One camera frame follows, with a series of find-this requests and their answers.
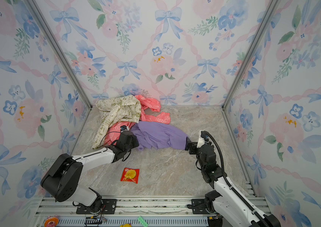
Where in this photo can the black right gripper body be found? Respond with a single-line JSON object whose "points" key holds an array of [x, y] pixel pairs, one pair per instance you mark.
{"points": [[195, 150]]}

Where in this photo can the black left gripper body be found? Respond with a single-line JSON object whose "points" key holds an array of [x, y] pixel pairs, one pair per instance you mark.
{"points": [[135, 144]]}

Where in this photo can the purple cloth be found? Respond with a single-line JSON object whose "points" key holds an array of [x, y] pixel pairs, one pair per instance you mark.
{"points": [[157, 135]]}

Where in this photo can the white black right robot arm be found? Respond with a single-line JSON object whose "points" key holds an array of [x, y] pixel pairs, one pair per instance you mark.
{"points": [[225, 199]]}

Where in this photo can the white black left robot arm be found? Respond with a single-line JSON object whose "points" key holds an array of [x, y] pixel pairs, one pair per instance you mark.
{"points": [[62, 179]]}

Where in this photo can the cream green patterned cloth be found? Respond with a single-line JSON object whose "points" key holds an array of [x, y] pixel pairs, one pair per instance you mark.
{"points": [[114, 110]]}

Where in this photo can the pink patterned cloth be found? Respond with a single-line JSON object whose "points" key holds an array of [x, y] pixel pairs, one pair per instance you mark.
{"points": [[150, 112]]}

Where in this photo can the red yellow snack packet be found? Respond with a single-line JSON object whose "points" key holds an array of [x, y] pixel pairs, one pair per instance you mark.
{"points": [[130, 175]]}

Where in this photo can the green small block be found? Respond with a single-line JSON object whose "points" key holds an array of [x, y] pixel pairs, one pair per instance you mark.
{"points": [[142, 222]]}

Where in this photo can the yellow small toy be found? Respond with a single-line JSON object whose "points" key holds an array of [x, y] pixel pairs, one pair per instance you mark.
{"points": [[126, 225]]}

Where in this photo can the pink round toy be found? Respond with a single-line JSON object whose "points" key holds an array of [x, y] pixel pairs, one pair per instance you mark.
{"points": [[51, 221]]}

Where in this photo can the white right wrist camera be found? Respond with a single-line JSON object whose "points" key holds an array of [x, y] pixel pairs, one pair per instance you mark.
{"points": [[203, 139]]}

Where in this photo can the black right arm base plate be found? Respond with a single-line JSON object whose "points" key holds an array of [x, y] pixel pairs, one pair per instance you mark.
{"points": [[201, 206]]}

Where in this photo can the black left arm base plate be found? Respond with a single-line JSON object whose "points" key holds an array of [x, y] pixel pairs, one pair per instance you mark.
{"points": [[100, 206]]}

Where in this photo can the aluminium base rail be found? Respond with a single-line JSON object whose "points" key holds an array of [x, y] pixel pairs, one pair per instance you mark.
{"points": [[157, 211]]}

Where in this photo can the aluminium corner post left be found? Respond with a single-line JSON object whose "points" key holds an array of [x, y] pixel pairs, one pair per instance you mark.
{"points": [[44, 26]]}

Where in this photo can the aluminium corner post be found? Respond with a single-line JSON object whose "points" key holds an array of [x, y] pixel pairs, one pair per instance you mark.
{"points": [[251, 50], [44, 26]]}

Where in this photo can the aluminium corner post right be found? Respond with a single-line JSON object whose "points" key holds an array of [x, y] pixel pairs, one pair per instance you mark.
{"points": [[251, 50]]}

